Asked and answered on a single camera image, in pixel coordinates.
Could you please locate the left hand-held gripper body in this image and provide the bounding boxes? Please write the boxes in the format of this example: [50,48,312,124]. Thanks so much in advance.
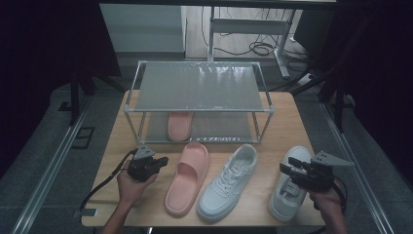
[127,144,160,183]

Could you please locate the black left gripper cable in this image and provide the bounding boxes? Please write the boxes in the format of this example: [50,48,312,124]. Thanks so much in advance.
[79,148,139,213]

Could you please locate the white sneaker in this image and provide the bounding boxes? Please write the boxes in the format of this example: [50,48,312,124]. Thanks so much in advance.
[196,143,258,223]
[268,145,314,222]

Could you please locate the white power strip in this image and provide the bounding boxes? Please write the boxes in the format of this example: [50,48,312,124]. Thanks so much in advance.
[296,72,317,88]

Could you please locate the black floor cables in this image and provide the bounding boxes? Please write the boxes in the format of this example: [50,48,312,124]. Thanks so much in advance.
[200,6,310,63]

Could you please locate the pink slipper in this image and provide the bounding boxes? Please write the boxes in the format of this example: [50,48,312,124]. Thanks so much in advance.
[164,141,211,218]
[167,111,195,142]

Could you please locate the person's left hand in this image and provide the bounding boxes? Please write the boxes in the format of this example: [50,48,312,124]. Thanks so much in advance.
[116,160,159,209]

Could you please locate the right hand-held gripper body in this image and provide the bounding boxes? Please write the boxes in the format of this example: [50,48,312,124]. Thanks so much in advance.
[293,149,355,193]

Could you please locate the black stand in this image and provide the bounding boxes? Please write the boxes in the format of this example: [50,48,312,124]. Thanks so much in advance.
[57,64,126,127]
[291,58,357,134]

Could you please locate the silver metal shoe rack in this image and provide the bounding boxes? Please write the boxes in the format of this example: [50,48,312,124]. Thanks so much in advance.
[123,59,276,144]

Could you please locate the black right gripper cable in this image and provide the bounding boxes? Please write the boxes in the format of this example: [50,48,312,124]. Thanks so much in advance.
[330,175,349,214]

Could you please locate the person's right hand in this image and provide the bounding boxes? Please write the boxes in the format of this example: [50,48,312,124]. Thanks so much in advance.
[308,181,345,216]

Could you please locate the white desk frame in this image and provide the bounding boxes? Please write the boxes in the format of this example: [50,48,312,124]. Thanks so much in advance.
[206,6,292,80]

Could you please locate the metal floor rail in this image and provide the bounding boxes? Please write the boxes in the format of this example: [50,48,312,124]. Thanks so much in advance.
[9,97,94,234]
[319,101,396,234]

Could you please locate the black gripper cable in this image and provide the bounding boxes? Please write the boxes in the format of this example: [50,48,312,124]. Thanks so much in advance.
[330,175,349,214]
[79,148,139,213]

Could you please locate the grey cabinet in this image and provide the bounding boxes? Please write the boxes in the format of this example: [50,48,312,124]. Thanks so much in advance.
[98,3,188,54]

